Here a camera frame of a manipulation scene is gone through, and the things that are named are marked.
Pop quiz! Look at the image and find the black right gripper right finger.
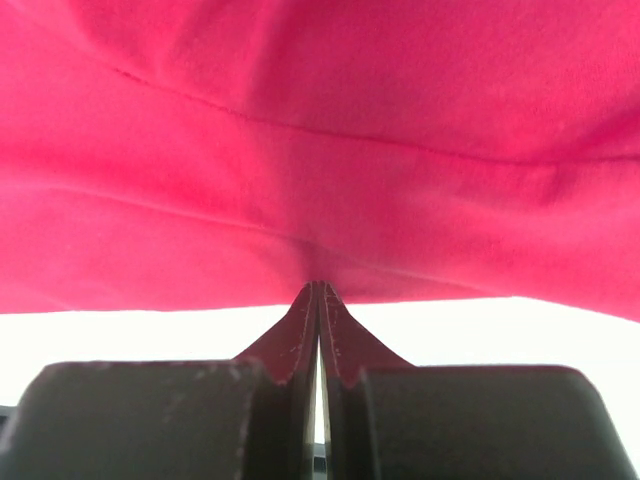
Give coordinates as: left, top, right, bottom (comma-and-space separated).
318, 282, 636, 479

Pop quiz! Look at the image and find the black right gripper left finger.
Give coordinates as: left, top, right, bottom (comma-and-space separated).
1, 283, 318, 479

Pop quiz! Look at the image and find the pink t shirt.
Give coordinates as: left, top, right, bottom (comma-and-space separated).
1, 1, 639, 320

